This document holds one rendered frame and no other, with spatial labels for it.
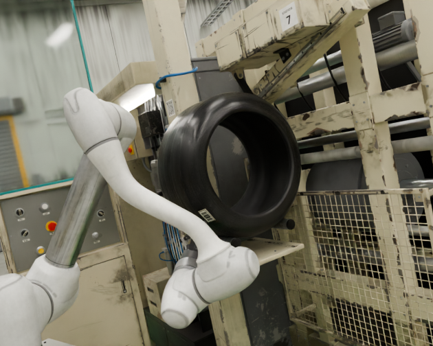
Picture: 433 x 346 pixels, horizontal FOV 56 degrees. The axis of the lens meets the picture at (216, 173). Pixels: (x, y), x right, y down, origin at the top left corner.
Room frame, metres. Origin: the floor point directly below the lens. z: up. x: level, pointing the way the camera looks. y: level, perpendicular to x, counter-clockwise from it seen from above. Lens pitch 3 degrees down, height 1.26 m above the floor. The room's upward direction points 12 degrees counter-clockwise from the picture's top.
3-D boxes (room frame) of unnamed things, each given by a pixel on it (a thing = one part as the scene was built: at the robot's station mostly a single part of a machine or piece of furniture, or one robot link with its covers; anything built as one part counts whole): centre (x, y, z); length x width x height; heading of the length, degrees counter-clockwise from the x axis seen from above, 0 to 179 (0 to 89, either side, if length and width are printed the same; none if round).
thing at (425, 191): (1.73, -0.45, 0.65); 0.90 x 0.02 x 0.70; 30
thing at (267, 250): (1.77, -0.05, 0.80); 0.37 x 0.36 x 0.02; 120
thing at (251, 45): (1.81, -0.37, 1.71); 0.61 x 0.25 x 0.15; 30
